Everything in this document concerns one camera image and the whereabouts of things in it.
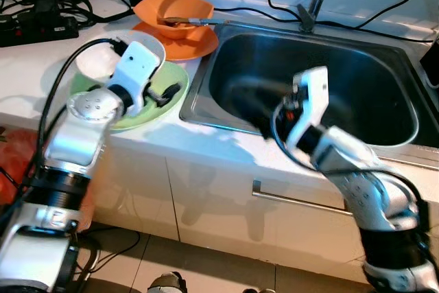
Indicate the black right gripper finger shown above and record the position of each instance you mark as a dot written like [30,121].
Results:
[257,92]

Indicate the green plate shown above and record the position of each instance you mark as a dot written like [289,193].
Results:
[173,73]

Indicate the white bowl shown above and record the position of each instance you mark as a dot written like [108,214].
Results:
[92,63]

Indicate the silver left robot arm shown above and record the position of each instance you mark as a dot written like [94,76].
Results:
[75,135]

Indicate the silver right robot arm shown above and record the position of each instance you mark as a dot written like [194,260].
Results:
[370,190]

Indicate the orange plate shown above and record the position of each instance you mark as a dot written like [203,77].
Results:
[199,49]

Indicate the orange bowl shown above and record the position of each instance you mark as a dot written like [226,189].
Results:
[154,8]

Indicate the black power strip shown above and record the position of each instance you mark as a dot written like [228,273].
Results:
[41,29]

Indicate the stainless steel sink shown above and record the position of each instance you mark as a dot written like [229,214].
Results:
[370,80]

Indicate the red plastic bag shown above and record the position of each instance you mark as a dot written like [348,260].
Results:
[8,176]

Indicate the grey robot right foot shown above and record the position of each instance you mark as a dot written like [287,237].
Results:
[257,290]

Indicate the grey robot foot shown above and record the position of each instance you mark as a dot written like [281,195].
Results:
[168,283]
[257,290]

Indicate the grey robot left foot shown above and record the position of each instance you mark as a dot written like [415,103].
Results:
[168,283]

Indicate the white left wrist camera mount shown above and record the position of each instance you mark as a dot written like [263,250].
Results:
[137,66]

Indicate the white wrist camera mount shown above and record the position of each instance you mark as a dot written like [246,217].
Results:
[315,90]
[137,66]

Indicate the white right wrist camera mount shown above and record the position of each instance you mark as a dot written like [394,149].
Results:
[315,90]

